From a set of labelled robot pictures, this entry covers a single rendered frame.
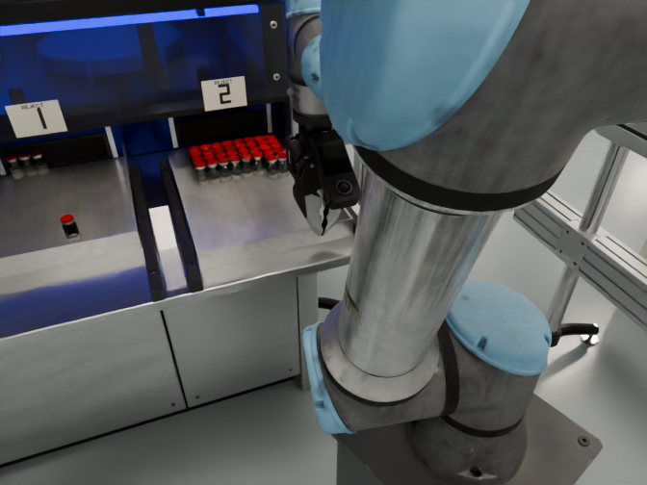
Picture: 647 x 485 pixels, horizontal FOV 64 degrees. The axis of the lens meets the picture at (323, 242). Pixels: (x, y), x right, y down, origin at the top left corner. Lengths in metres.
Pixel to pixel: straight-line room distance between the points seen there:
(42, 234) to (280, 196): 0.42
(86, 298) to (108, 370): 0.66
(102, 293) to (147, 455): 0.93
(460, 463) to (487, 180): 0.48
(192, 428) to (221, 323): 0.42
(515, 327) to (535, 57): 0.40
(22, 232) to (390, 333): 0.76
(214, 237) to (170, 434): 0.94
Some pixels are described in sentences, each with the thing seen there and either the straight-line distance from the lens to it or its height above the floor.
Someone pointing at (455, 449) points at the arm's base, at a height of 0.85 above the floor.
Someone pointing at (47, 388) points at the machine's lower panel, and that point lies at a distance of 1.51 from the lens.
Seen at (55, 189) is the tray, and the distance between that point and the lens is 1.13.
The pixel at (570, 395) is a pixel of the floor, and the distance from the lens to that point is 1.91.
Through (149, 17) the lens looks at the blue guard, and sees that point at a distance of 1.02.
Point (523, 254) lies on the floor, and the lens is 2.41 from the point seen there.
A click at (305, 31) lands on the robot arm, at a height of 1.24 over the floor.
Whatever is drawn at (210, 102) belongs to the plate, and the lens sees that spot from 1.08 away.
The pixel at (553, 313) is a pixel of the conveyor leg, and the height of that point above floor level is 0.23.
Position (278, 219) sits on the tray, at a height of 0.88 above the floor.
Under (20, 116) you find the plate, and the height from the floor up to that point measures 1.03.
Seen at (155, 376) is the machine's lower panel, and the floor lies 0.26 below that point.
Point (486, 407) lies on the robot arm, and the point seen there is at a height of 0.93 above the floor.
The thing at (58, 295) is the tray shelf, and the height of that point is 0.88.
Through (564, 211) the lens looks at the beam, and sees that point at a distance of 1.69.
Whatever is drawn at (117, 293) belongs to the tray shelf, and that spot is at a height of 0.88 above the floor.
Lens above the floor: 1.40
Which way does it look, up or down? 37 degrees down
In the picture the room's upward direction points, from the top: straight up
